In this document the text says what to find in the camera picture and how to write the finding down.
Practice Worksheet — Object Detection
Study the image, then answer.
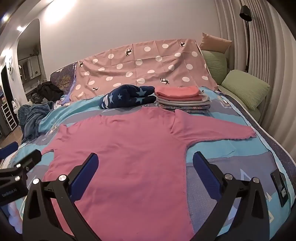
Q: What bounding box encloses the black floor lamp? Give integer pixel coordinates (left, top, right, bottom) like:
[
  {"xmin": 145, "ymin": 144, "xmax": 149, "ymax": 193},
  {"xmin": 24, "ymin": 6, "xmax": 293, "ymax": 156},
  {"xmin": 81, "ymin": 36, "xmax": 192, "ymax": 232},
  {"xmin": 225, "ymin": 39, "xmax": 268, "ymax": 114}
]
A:
[{"xmin": 239, "ymin": 5, "xmax": 253, "ymax": 73}]

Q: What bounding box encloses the person's left hand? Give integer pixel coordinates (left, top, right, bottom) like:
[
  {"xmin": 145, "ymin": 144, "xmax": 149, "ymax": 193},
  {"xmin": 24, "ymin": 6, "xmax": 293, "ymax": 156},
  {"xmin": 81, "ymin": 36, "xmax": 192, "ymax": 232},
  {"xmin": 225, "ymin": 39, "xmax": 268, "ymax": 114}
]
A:
[{"xmin": 6, "ymin": 201, "xmax": 24, "ymax": 232}]

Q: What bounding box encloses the pink polka-dot sheet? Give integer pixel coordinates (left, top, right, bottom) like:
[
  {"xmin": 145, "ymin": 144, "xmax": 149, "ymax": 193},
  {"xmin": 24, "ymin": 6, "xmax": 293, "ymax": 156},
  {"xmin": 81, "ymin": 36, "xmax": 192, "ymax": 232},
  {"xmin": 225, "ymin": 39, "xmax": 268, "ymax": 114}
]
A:
[{"xmin": 69, "ymin": 38, "xmax": 219, "ymax": 102}]

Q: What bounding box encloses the coral folded garment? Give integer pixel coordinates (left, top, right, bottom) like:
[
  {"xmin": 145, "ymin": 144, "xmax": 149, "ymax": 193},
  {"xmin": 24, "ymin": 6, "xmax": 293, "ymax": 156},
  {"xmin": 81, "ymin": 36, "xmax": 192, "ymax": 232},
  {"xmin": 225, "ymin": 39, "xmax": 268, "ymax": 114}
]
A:
[{"xmin": 154, "ymin": 86, "xmax": 203, "ymax": 101}]

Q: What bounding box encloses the black cloth pile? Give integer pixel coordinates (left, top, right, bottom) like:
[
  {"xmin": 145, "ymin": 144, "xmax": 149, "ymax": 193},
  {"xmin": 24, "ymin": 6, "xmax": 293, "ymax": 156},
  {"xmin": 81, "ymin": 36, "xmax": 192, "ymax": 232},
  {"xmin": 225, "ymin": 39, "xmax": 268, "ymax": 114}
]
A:
[{"xmin": 31, "ymin": 81, "xmax": 64, "ymax": 103}]

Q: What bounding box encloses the navy star-print garment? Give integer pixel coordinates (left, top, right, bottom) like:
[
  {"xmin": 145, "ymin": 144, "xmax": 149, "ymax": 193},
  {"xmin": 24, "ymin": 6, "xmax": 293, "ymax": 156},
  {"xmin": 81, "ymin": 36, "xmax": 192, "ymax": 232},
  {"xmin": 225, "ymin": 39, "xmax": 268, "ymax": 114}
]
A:
[{"xmin": 98, "ymin": 84, "xmax": 157, "ymax": 110}]

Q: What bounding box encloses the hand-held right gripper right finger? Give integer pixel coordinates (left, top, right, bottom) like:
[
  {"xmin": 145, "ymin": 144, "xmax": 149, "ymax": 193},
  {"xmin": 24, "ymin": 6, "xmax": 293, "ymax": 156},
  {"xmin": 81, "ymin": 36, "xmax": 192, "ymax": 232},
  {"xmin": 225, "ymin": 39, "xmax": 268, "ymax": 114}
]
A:
[{"xmin": 192, "ymin": 151, "xmax": 270, "ymax": 241}]

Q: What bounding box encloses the white ladder shelf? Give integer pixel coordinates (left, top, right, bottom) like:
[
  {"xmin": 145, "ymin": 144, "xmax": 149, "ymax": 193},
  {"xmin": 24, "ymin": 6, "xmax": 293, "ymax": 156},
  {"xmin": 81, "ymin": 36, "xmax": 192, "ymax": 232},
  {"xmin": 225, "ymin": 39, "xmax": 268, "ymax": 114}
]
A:
[{"xmin": 1, "ymin": 102, "xmax": 17, "ymax": 133}]

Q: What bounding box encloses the large green pillow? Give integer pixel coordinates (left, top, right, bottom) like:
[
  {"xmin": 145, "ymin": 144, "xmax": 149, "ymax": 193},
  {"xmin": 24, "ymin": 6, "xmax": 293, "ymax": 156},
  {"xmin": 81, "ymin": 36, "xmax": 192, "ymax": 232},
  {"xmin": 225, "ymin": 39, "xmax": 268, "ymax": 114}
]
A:
[{"xmin": 221, "ymin": 69, "xmax": 271, "ymax": 111}]

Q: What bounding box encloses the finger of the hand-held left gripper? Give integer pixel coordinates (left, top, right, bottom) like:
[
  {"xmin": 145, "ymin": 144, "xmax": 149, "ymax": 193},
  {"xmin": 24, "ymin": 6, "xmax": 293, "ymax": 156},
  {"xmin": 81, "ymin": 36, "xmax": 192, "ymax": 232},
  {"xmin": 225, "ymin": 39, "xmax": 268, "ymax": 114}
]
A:
[
  {"xmin": 0, "ymin": 149, "xmax": 42, "ymax": 184},
  {"xmin": 0, "ymin": 142, "xmax": 19, "ymax": 160}
]

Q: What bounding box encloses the purple tree-print blanket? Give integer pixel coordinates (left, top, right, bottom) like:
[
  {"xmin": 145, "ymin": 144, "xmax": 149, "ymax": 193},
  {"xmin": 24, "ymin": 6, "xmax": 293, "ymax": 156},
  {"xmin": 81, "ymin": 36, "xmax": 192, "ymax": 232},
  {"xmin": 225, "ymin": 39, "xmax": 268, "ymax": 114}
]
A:
[{"xmin": 50, "ymin": 62, "xmax": 78, "ymax": 96}]

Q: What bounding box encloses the floral folded garment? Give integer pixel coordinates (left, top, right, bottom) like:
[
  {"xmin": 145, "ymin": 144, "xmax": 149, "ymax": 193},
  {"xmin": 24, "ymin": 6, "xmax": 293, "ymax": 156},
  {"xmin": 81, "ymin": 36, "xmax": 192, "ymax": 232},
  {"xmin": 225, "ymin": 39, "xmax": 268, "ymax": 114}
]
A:
[{"xmin": 156, "ymin": 103, "xmax": 212, "ymax": 115}]

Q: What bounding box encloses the pink long-sleeved shirt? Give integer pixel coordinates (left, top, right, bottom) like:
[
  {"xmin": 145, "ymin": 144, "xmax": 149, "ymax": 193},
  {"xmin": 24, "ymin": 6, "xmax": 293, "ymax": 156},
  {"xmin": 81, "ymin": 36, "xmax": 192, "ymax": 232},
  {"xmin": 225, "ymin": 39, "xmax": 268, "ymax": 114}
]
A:
[{"xmin": 41, "ymin": 107, "xmax": 256, "ymax": 241}]

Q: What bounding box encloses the black flat device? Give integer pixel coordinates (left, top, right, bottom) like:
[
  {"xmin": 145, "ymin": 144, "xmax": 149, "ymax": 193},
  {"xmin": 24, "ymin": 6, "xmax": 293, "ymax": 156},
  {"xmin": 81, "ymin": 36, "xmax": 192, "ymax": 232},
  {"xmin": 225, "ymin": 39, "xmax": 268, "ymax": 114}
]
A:
[{"xmin": 271, "ymin": 170, "xmax": 289, "ymax": 207}]

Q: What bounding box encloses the patterned blue bedspread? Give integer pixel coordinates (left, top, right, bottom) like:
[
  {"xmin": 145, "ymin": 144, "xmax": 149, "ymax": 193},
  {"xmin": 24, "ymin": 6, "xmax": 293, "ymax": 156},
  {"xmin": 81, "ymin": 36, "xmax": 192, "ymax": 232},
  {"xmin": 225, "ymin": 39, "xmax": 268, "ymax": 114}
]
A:
[{"xmin": 0, "ymin": 86, "xmax": 296, "ymax": 241}]

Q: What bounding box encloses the beige cushion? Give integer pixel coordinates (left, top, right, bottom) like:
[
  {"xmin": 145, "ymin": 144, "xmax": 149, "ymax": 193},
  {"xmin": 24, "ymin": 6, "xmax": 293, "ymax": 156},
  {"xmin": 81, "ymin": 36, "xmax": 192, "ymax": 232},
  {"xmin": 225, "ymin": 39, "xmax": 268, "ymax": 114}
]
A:
[{"xmin": 199, "ymin": 32, "xmax": 233, "ymax": 55}]

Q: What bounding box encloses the white round wall fixture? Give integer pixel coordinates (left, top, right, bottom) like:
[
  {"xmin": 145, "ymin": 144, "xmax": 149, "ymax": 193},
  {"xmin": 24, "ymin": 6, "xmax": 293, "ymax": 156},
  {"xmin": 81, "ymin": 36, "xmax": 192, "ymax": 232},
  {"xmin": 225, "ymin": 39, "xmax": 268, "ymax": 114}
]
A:
[{"xmin": 6, "ymin": 59, "xmax": 15, "ymax": 77}]

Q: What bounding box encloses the small green pillow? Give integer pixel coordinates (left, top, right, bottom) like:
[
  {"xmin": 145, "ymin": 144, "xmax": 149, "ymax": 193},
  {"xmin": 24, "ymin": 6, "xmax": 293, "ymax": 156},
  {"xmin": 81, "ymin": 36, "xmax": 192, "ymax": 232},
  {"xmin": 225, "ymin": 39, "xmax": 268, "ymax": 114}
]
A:
[{"xmin": 201, "ymin": 50, "xmax": 228, "ymax": 84}]

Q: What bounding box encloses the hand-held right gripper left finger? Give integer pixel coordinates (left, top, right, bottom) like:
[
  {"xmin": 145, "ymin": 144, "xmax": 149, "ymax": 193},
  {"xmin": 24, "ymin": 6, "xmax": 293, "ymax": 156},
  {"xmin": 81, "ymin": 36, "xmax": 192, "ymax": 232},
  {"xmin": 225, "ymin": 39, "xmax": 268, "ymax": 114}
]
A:
[{"xmin": 21, "ymin": 152, "xmax": 100, "ymax": 241}]

